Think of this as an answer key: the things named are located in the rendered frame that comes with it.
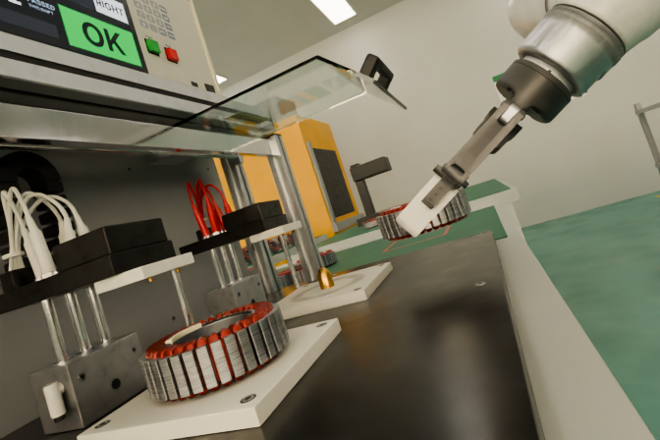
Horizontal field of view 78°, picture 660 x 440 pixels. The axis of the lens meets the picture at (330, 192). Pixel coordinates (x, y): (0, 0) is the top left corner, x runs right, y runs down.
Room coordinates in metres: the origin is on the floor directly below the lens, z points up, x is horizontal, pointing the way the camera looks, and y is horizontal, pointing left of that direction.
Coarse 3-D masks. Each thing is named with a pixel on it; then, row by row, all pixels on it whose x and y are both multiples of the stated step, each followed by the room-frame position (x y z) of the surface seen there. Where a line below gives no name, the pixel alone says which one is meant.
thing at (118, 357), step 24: (120, 336) 0.41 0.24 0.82; (72, 360) 0.35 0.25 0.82; (96, 360) 0.37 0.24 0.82; (120, 360) 0.39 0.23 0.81; (72, 384) 0.34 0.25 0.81; (96, 384) 0.36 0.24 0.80; (120, 384) 0.38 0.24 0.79; (144, 384) 0.40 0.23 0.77; (72, 408) 0.34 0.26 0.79; (96, 408) 0.35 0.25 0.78; (48, 432) 0.36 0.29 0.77
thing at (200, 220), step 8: (200, 184) 0.59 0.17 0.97; (208, 184) 0.63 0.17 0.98; (192, 192) 0.63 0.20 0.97; (200, 192) 0.62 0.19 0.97; (208, 192) 0.60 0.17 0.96; (200, 200) 0.63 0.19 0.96; (208, 200) 0.58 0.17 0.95; (224, 200) 0.63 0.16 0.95; (192, 208) 0.60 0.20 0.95; (200, 208) 0.63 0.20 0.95; (208, 208) 0.58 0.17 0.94; (216, 208) 0.60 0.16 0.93; (224, 208) 0.62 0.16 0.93; (200, 216) 0.60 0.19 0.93; (208, 216) 0.58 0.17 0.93; (216, 216) 0.60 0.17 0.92; (200, 224) 0.60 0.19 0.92; (216, 224) 0.58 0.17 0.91; (200, 232) 0.63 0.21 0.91; (208, 232) 0.60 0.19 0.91; (216, 232) 0.58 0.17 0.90; (200, 240) 0.63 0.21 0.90
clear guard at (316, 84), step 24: (288, 72) 0.51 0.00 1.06; (312, 72) 0.53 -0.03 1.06; (336, 72) 0.56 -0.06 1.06; (240, 96) 0.54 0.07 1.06; (264, 96) 0.57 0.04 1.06; (288, 96) 0.60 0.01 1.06; (312, 96) 0.64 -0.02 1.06; (336, 96) 0.68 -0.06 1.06; (384, 96) 0.61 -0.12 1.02; (192, 120) 0.57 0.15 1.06; (216, 120) 0.60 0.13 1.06; (240, 120) 0.64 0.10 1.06; (264, 120) 0.68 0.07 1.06; (288, 120) 0.73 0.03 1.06
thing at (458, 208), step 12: (408, 204) 0.47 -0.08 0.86; (456, 204) 0.47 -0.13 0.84; (468, 204) 0.49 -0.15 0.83; (384, 216) 0.48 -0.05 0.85; (396, 216) 0.47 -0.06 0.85; (444, 216) 0.46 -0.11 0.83; (456, 216) 0.46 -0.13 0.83; (384, 228) 0.49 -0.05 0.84; (396, 228) 0.47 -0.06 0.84; (432, 228) 0.47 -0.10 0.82; (396, 240) 0.49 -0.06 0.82
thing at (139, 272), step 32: (128, 224) 0.34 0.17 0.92; (160, 224) 0.38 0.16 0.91; (64, 256) 0.34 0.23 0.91; (96, 256) 0.33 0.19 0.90; (128, 256) 0.33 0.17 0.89; (160, 256) 0.37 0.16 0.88; (192, 256) 0.37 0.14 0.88; (32, 288) 0.35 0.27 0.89; (64, 288) 0.34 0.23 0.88; (96, 288) 0.33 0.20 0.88; (96, 320) 0.40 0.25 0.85; (64, 352) 0.36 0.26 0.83
